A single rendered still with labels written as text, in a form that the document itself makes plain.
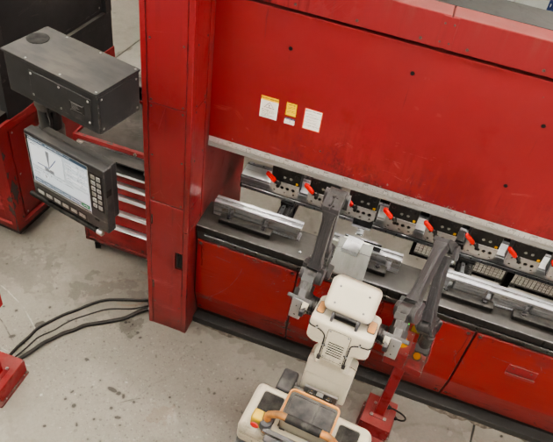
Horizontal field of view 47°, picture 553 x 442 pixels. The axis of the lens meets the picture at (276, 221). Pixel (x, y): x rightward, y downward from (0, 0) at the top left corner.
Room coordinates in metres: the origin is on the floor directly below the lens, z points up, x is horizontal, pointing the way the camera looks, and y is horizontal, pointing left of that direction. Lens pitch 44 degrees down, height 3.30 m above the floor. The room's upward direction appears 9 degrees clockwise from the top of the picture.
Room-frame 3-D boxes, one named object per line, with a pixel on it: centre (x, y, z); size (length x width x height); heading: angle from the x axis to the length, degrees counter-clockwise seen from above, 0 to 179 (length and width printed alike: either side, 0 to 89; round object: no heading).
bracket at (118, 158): (2.39, 0.89, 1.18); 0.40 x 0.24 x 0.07; 78
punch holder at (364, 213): (2.38, -0.41, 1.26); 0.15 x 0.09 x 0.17; 78
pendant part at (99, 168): (2.05, 0.90, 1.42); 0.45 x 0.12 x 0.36; 65
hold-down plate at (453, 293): (2.19, -1.01, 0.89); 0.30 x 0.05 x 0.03; 78
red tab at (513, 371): (2.01, -1.40, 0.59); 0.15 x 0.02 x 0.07; 78
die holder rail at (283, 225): (2.50, 0.10, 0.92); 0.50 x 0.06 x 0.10; 78
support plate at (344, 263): (2.24, -0.40, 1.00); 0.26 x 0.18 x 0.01; 168
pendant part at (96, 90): (2.14, 0.91, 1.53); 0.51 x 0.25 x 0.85; 65
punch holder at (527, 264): (2.21, -1.19, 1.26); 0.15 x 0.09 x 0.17; 78
